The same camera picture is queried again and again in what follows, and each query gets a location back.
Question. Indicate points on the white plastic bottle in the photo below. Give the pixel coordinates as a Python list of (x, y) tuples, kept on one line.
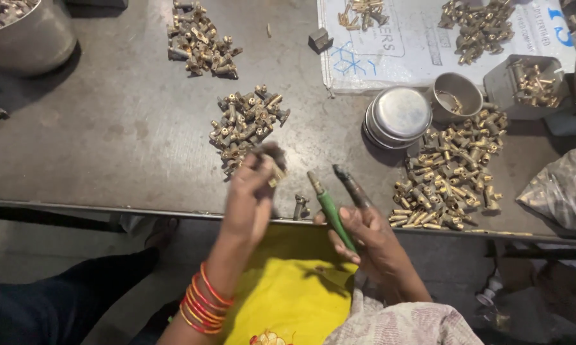
[(490, 291)]

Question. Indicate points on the brass fittings heap on sack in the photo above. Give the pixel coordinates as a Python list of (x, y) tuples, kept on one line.
[(479, 28)]

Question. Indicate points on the white woven printed sack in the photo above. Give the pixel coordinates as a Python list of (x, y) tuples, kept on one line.
[(403, 52)]

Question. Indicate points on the stack of steel plates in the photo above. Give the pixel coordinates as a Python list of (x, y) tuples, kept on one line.
[(399, 117)]

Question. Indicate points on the long pile of brass fittings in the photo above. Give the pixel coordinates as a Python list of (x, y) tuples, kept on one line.
[(202, 40)]

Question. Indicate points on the person's left hand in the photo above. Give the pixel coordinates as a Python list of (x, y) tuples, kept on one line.
[(247, 206)]

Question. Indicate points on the stack of red gold bangles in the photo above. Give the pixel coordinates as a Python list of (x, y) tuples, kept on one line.
[(204, 306)]

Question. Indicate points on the square steel tray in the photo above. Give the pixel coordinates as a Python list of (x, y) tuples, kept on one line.
[(496, 91)]

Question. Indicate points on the clear plastic bag of parts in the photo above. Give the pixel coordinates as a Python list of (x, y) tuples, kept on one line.
[(563, 191)]

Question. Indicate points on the thin brass rods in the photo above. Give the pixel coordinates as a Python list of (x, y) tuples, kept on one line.
[(501, 233)]

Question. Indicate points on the small grey metal block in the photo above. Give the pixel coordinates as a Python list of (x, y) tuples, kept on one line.
[(320, 40)]

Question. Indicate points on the person's right hand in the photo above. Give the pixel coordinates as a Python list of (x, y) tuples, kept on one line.
[(381, 244)]

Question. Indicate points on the metal parts in pot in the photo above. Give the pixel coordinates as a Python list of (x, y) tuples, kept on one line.
[(3, 13)]

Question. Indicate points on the large steel pot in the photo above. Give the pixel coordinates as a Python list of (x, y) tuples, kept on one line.
[(34, 43)]

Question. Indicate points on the patterned pink shawl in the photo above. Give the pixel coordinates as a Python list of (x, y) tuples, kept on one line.
[(403, 323)]

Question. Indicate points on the yellow embroidered lap cloth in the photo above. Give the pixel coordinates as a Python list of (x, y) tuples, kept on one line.
[(288, 287)]

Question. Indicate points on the compact pile of brass fittings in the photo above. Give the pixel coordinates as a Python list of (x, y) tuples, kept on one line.
[(247, 124)]

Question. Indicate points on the small grey metal fitting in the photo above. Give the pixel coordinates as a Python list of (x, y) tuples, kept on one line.
[(301, 207)]

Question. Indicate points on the small heap of brass pins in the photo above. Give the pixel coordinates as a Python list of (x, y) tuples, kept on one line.
[(362, 13)]

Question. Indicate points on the loose brass pin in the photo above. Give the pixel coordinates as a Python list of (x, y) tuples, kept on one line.
[(269, 30)]

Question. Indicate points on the person's left fingers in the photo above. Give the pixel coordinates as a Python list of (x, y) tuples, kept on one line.
[(257, 165)]

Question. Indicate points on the single brass valve fitting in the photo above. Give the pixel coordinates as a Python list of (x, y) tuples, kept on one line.
[(273, 165)]

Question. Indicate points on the brass parts in tray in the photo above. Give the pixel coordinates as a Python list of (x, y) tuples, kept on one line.
[(534, 86)]

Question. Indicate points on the round steel bowl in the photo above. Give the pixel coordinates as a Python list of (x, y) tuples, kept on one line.
[(460, 88)]

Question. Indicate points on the wide heap of brass fittings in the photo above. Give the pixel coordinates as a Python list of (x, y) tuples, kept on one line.
[(448, 177)]

